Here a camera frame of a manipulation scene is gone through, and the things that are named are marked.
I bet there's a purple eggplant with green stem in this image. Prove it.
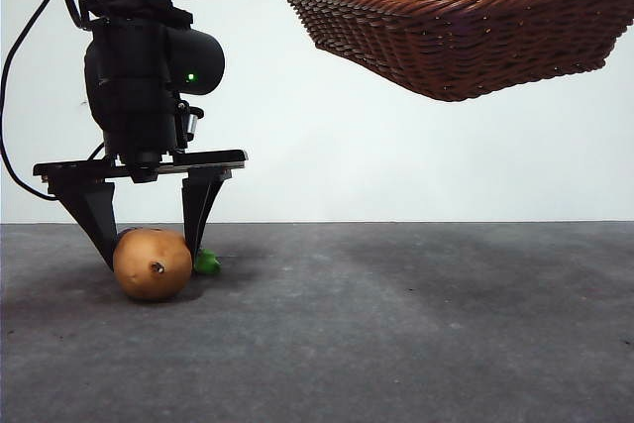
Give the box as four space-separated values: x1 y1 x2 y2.
190 247 223 276

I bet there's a brown potato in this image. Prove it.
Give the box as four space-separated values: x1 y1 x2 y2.
112 228 193 302

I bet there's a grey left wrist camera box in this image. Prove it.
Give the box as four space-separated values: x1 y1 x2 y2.
172 99 205 150

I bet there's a brown wicker basket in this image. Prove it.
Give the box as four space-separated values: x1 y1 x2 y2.
270 0 634 103

